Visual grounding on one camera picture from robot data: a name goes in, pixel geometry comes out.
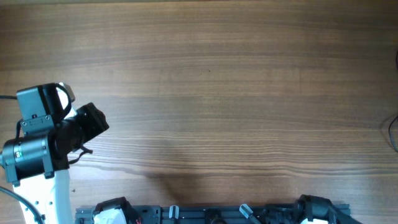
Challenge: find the black usb cable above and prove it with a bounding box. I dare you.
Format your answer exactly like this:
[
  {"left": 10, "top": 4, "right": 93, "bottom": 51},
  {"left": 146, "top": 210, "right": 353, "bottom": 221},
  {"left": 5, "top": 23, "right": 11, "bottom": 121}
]
[{"left": 387, "top": 49, "right": 398, "bottom": 153}]

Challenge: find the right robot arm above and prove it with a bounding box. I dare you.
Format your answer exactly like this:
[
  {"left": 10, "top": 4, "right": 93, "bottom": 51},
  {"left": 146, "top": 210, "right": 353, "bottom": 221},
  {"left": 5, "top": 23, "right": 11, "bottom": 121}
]
[{"left": 293, "top": 195, "right": 361, "bottom": 224}]

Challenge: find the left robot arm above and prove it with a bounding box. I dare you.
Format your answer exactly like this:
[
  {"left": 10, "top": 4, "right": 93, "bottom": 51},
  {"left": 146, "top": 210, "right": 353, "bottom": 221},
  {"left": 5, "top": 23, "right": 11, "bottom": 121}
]
[{"left": 1, "top": 83, "right": 109, "bottom": 223}]

